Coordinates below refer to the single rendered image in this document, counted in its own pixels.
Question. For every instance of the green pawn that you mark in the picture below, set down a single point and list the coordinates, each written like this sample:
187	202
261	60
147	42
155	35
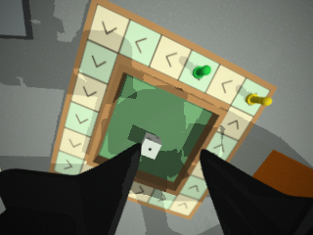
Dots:
200	71

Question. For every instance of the yellow pawn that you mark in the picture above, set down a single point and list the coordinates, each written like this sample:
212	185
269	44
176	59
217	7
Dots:
253	98

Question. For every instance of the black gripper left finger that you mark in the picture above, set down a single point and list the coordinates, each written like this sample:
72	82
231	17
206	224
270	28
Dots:
95	198

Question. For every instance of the grey flat rectangular slab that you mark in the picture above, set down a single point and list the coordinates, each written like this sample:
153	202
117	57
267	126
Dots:
15	20

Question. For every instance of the white die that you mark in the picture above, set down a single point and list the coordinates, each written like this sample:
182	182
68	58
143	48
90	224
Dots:
150	145

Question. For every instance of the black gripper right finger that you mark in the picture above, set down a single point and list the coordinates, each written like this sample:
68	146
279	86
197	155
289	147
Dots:
246	206

